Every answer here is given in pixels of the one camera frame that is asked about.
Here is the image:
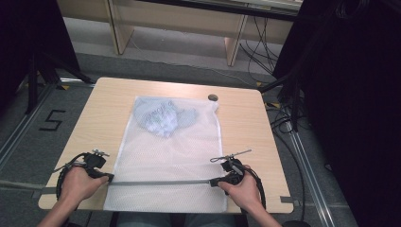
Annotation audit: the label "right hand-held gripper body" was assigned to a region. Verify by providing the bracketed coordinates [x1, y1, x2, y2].
[209, 148, 253, 186]

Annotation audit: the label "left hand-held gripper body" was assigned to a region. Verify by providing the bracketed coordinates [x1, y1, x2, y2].
[80, 148, 111, 178]

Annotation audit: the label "white mesh laundry bag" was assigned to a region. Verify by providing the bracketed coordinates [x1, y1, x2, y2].
[102, 95, 228, 214]

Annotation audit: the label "person's right hand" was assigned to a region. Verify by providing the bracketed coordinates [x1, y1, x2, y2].
[217, 164, 263, 212]

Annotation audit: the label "person's left hand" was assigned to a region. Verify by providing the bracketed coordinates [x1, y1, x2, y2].
[59, 166, 110, 206]

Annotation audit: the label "light wooden table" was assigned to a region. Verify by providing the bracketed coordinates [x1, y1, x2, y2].
[38, 77, 294, 215]

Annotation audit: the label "grey tape strip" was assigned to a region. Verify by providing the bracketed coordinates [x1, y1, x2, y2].
[30, 186, 57, 200]
[279, 195, 301, 208]

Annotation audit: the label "light blue patterned garment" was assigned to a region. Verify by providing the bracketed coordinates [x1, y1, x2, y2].
[133, 97, 200, 138]

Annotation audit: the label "black metal stand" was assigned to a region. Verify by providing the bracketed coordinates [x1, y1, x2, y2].
[257, 61, 305, 133]

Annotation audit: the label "black tripod stand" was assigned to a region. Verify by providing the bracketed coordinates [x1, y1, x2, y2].
[24, 51, 96, 115]

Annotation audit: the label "narrow black curtain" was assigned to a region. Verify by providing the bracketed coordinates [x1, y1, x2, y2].
[0, 0, 81, 110]

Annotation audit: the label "wide black curtain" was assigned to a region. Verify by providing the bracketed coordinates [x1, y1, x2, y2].
[271, 0, 401, 227]

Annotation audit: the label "pale wooden desk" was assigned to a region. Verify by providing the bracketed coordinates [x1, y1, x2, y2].
[57, 0, 305, 67]

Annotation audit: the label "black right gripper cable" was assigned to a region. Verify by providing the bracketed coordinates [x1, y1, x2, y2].
[243, 166, 268, 210]

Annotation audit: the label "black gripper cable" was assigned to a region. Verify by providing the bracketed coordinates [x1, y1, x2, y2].
[54, 152, 89, 201]
[243, 166, 268, 210]

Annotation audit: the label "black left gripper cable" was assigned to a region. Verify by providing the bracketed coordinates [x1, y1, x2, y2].
[54, 152, 89, 201]

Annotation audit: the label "black cables beside table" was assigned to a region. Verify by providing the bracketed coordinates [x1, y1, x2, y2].
[265, 102, 307, 221]

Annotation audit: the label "aluminium floor rail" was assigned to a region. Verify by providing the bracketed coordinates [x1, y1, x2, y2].
[0, 80, 59, 171]
[285, 119, 336, 227]

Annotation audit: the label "bundle of black floor cables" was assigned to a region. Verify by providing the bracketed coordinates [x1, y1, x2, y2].
[238, 15, 281, 78]

